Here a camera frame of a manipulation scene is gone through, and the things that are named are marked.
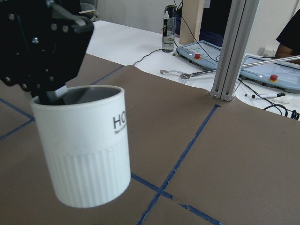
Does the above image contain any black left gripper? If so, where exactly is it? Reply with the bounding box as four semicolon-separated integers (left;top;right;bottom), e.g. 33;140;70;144
0;0;94;105

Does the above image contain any white ribbed ceramic mug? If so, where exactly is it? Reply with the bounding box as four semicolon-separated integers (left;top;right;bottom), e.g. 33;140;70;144
31;85;131;208

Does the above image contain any clear plastic water bottle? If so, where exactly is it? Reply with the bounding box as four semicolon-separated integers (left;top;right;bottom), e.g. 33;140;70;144
161;5;176;53

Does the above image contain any metal reacher grabber tool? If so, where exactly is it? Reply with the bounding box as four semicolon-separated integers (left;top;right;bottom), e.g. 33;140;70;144
160;55;300;80

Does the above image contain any teach pendant with red button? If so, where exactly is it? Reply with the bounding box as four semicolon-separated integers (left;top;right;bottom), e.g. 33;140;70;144
176;40;221;70

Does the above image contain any black marker pen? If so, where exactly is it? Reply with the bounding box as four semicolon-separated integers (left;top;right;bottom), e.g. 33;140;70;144
251;93;285;99

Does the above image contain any person in black shirt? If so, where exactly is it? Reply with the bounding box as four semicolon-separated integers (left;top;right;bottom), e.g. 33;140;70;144
275;10;300;58

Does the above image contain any black cable on table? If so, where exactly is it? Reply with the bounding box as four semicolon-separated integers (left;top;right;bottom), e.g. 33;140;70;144
132;48;165;67

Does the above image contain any aluminium frame post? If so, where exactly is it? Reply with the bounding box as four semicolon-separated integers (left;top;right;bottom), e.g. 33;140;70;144
210;0;260;102

